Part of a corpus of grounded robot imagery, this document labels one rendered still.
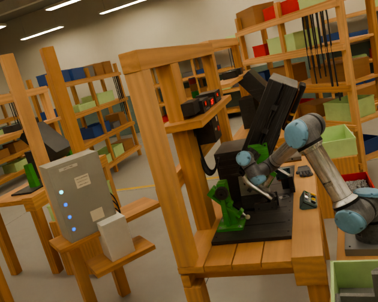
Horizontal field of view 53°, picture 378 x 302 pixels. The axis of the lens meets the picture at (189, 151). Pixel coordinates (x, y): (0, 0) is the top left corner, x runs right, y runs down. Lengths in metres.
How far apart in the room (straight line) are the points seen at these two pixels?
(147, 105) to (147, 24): 10.39
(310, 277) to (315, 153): 0.56
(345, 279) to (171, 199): 0.80
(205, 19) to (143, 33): 1.98
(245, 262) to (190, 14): 10.15
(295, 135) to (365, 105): 3.33
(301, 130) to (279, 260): 0.61
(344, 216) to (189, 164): 0.87
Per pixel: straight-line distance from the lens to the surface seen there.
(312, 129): 1.69
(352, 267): 1.66
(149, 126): 1.71
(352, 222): 1.71
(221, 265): 1.90
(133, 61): 1.69
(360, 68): 4.90
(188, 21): 11.60
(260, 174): 1.96
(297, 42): 5.29
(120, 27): 12.45
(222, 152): 2.41
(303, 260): 1.82
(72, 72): 7.54
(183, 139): 2.09
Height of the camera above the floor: 1.84
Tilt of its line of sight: 13 degrees down
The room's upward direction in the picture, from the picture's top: 14 degrees counter-clockwise
